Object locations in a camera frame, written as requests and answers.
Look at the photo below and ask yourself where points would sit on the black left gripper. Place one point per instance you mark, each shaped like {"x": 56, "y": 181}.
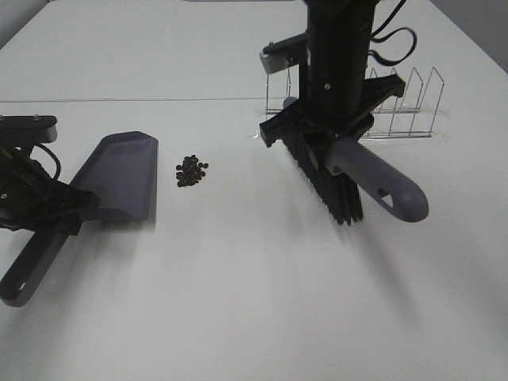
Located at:
{"x": 33, "y": 199}

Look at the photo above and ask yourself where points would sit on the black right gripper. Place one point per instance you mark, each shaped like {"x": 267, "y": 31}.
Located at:
{"x": 338, "y": 97}

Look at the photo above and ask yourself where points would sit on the grey hand brush black bristles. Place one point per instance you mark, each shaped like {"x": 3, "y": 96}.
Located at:
{"x": 338, "y": 167}

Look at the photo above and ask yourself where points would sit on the grey plastic dustpan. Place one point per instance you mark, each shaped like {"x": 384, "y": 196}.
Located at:
{"x": 122, "y": 172}

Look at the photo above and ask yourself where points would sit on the pile of coffee beans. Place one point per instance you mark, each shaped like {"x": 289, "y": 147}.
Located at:
{"x": 190, "y": 172}

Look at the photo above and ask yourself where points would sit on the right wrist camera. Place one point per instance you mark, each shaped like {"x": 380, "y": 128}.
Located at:
{"x": 286, "y": 53}

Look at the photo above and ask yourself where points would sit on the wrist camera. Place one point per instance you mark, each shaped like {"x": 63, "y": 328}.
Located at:
{"x": 286, "y": 53}
{"x": 29, "y": 129}

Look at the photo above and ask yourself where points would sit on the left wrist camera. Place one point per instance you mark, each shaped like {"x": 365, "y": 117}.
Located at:
{"x": 29, "y": 129}

